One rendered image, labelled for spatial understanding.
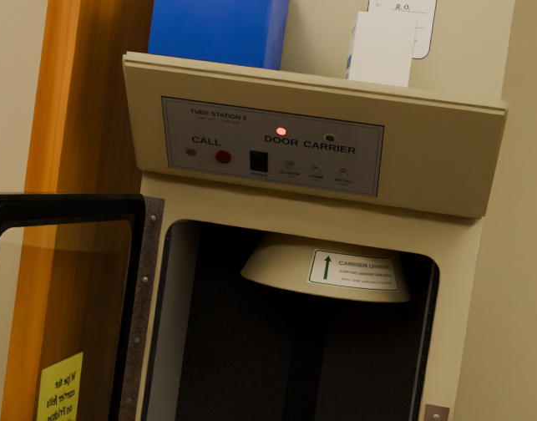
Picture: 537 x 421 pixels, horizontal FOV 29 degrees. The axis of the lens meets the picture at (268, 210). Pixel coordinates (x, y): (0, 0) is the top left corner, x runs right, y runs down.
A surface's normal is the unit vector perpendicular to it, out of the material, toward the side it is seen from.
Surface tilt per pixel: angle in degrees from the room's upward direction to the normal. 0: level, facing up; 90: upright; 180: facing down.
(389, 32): 90
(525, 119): 90
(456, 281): 90
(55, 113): 90
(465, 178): 135
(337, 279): 66
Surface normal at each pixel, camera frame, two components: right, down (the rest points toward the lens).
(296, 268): -0.37, -0.41
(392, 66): 0.00, 0.05
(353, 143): -0.20, 0.72
